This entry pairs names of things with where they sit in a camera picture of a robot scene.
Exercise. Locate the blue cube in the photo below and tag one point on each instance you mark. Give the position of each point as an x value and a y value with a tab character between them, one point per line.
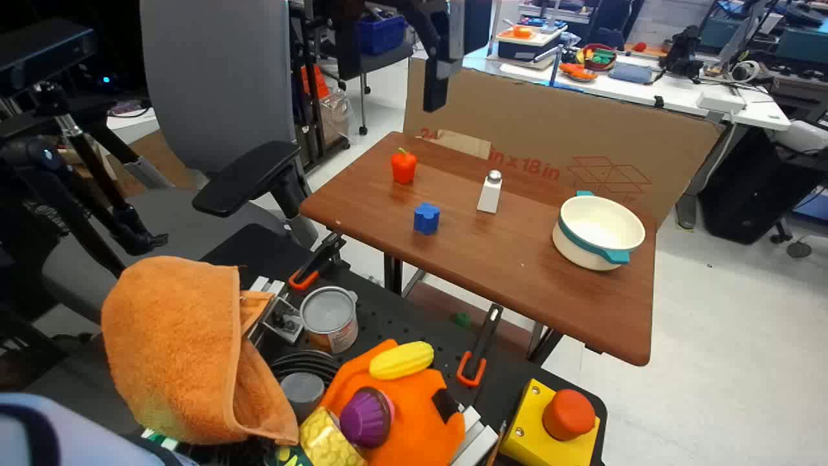
426	218

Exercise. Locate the orange toy pumpkin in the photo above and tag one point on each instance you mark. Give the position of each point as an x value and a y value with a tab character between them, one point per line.
426	421

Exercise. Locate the orange black clamp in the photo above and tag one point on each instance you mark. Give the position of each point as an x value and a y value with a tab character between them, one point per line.
471	363
311	267

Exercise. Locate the yellow toy corn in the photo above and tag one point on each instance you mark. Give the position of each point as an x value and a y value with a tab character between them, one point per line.
401	362

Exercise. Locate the grey office chair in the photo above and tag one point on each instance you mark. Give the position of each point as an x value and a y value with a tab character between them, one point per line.
219	79

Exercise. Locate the blue storage bin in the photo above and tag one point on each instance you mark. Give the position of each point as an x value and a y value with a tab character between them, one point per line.
380	35

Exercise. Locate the brown wooden table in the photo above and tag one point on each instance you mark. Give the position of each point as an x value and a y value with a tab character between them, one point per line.
505	257

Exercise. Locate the orange black clamp right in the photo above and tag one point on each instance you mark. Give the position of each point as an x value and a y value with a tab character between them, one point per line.
471	363

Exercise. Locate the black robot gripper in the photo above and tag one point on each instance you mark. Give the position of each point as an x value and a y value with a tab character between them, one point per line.
440	30

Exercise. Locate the black camera tripod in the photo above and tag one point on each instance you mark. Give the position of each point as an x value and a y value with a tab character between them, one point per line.
47	174

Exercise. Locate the yellow bumpy toy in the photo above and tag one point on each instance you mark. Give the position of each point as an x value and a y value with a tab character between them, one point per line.
325	444

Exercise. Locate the white bowl with teal rim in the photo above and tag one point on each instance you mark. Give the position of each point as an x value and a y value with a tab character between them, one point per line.
596	232

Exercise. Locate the grey round can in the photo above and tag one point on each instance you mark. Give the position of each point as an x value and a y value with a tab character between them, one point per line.
303	393

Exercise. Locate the yellow box with red button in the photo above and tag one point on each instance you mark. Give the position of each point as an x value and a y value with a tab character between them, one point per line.
552	429

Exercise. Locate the orange toy pepper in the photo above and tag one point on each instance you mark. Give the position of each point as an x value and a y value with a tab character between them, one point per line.
405	167

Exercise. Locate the white salt cellar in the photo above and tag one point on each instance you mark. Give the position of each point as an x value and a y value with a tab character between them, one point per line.
489	192

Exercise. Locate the brown cardboard panel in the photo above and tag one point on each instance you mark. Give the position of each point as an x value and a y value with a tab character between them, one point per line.
563	140

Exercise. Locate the black cart top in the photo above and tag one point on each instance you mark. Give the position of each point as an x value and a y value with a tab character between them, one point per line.
380	315

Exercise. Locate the orange black clamp left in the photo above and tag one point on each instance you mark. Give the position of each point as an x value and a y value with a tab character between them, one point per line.
311	267

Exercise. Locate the orange towel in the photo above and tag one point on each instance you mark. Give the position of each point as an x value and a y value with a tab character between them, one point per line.
180	354

